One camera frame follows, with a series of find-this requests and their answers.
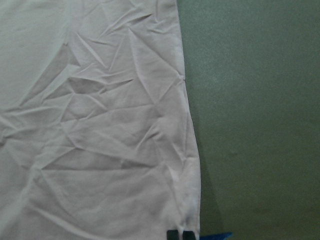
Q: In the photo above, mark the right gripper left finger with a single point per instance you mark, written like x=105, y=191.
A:
x=172, y=234

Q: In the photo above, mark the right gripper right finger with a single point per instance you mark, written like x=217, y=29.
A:
x=188, y=235

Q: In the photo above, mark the pink Snoopy t-shirt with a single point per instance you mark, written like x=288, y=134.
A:
x=96, y=136

